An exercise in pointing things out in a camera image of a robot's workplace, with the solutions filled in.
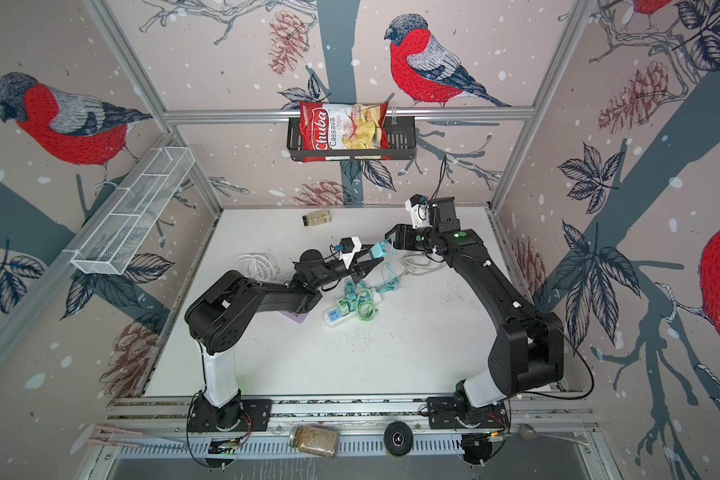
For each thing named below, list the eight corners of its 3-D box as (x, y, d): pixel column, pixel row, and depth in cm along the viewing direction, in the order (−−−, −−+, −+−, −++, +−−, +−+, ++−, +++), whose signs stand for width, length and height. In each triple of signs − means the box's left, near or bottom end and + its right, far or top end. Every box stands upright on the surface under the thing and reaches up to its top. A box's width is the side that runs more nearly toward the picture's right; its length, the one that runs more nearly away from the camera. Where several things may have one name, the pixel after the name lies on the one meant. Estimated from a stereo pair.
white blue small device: (328, 333, 89) (325, 323, 83) (321, 315, 92) (318, 305, 87) (384, 309, 94) (384, 299, 88) (375, 293, 97) (376, 282, 92)
